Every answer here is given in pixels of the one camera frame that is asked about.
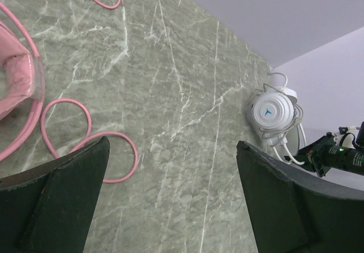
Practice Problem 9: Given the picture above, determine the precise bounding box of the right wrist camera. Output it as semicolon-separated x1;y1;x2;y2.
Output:
333;126;359;148

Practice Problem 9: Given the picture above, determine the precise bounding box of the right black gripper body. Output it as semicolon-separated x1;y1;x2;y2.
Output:
297;132;336;177

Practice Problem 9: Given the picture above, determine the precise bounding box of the white headset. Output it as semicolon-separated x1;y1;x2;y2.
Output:
245;71;307;166

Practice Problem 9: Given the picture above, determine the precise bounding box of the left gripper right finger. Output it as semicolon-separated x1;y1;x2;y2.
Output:
237;141;363;252

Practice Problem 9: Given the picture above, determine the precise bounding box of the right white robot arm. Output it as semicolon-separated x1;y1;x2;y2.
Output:
295;126;363;177

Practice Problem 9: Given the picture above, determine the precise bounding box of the pink headset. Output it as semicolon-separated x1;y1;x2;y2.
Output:
1;0;140;184

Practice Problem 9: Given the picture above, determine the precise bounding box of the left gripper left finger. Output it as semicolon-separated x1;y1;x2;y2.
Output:
1;136;110;252

